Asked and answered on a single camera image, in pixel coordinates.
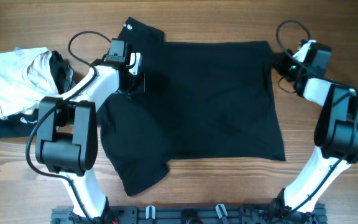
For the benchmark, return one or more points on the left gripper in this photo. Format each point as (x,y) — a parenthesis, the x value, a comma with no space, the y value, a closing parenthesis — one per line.
(140,88)

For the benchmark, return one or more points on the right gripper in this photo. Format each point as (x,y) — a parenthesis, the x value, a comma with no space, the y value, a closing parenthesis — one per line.
(279,65)

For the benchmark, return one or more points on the white folded t-shirt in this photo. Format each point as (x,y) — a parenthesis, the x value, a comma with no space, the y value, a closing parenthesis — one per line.
(25,79)

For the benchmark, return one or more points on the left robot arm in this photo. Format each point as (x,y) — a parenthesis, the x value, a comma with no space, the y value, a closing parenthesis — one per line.
(67,139)

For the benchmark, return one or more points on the black folded printed t-shirt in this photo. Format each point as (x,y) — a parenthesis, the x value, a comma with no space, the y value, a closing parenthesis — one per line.
(21,125)

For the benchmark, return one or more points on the grey folded garment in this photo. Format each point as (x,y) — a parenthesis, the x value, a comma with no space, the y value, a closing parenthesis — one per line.
(67,82)

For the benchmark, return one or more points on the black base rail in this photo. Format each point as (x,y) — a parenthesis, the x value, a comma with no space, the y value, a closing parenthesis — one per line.
(244,214)

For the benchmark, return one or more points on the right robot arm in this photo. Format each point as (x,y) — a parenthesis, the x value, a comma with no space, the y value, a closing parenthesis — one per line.
(335,135)

